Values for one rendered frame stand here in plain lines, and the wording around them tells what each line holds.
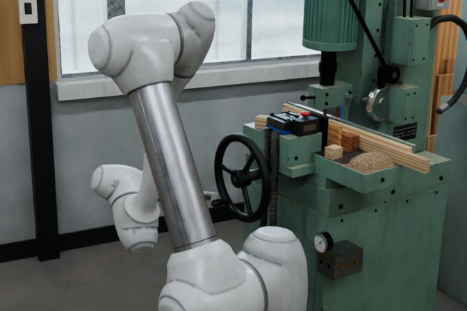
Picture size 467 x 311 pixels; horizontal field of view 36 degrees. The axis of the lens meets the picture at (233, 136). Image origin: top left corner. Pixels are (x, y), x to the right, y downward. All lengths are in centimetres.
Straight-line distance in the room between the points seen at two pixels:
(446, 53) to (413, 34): 191
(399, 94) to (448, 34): 191
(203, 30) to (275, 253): 55
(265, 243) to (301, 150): 60
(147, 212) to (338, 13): 86
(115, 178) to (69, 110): 141
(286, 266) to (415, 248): 102
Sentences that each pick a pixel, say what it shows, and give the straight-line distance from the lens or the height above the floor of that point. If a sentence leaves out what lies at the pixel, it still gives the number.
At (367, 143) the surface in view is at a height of 93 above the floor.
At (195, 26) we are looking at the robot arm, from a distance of 170.
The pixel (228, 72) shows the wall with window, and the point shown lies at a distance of 361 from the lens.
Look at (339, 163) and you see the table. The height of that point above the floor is 90.
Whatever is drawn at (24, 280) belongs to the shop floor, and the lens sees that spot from 344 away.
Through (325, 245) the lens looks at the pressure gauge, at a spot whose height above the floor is 66.
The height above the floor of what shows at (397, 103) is 103.
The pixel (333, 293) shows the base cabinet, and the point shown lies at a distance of 240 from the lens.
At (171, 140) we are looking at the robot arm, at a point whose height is 112.
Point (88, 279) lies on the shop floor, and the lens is 339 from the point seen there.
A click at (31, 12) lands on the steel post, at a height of 119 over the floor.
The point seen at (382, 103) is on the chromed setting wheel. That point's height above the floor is 102.
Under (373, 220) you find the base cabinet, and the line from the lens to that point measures 240.
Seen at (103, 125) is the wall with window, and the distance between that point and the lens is 350.
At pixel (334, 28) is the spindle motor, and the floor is 127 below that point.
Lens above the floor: 161
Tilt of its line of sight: 17 degrees down
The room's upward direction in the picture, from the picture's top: 1 degrees clockwise
